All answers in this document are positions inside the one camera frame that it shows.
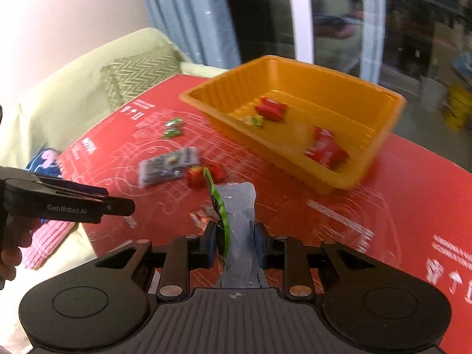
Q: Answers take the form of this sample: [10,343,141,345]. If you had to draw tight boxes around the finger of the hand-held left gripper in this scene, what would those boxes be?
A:
[35,174,110,198]
[98,196,135,217]

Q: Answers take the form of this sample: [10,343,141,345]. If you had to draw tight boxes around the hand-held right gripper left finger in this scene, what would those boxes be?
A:
[95,222,222,300]

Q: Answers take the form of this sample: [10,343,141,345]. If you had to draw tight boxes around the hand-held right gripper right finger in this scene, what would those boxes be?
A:
[253,222,376,300]

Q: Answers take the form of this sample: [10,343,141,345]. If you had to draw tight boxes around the clear brown candy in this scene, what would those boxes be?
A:
[189,206,218,234]

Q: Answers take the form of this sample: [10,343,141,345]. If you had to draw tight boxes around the white green snack pouch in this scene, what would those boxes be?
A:
[203,168,270,290]

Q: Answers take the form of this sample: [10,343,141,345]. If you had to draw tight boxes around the grey clear snack packet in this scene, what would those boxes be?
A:
[137,147,201,188]

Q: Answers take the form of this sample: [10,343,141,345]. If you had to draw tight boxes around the small red candy packet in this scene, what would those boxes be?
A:
[186,164,225,189]

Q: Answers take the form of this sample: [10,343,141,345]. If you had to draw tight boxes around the green candy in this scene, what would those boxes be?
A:
[163,117,185,139]

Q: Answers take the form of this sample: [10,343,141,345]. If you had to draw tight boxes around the red snack packet white label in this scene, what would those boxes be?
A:
[255,97,289,121]

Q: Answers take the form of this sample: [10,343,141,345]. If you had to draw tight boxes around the orange plastic tray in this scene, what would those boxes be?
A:
[179,55,407,195]

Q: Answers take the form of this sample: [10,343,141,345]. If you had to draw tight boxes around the person's left hand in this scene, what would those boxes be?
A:
[0,216,35,290]

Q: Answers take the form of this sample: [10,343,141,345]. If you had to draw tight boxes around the pink striped cloth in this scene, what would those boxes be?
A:
[21,219,76,271]

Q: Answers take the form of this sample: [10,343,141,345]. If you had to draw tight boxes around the blue printed blanket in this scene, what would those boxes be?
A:
[27,148,64,176]

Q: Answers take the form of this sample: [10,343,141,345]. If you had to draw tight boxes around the pale yellow sofa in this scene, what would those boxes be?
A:
[0,27,229,343]

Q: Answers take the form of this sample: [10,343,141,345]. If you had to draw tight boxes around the green zigzag cushion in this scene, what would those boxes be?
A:
[100,43,181,113]

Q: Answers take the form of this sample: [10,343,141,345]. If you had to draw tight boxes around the red printed table mat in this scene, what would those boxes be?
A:
[55,74,472,354]

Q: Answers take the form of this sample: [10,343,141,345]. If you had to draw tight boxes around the blue star curtain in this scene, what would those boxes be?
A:
[136,0,242,65]

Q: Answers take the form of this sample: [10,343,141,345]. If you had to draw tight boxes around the white bucket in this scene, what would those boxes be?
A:
[420,77,447,113]

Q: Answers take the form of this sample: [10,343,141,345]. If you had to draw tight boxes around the yellow bucket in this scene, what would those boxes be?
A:
[442,84,472,131]

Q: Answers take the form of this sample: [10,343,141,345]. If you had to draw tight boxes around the white sliding door frame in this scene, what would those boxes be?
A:
[286,0,386,85]

